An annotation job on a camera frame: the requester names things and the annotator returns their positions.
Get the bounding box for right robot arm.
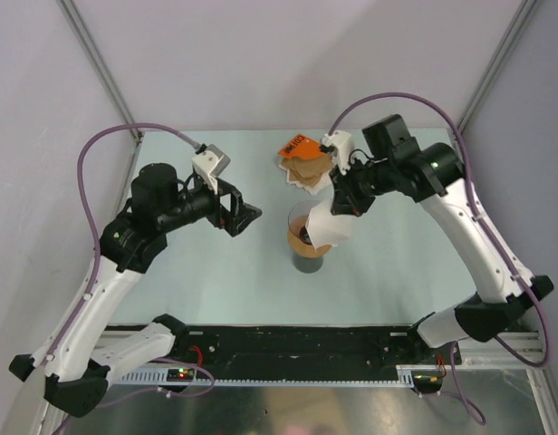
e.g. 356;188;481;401
320;114;553;363

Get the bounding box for orange coffee filter package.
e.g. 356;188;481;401
277;133;323;160

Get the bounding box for glass carafe with coffee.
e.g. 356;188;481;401
292;255;324;274

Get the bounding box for right aluminium frame post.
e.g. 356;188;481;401
457;0;543;134

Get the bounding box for white paper coffee filter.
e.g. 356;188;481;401
305;199;353;249

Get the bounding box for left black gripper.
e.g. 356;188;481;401
157;173;260;236

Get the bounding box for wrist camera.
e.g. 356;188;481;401
192;144;231;195
319;130;354;175

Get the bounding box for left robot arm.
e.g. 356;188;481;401
9;163;262;418

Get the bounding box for pink glass dripper cone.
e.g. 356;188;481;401
288;200;319;246

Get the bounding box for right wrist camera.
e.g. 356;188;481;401
319;130;354;175

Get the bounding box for grey slotted cable duct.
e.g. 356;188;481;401
120;365;419;389

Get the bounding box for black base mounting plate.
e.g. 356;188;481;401
168;325;461;384

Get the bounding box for left aluminium frame post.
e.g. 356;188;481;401
56;0;134;124

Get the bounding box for stack of paper filters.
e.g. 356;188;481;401
278;154;333;196

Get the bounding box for aluminium frame post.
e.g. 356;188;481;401
56;0;134;124
457;0;543;134

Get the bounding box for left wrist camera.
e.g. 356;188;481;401
192;144;231;195

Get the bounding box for aluminium extrusion rail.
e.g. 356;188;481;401
459;332;544;364

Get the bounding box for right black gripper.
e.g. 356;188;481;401
330;155;396;218

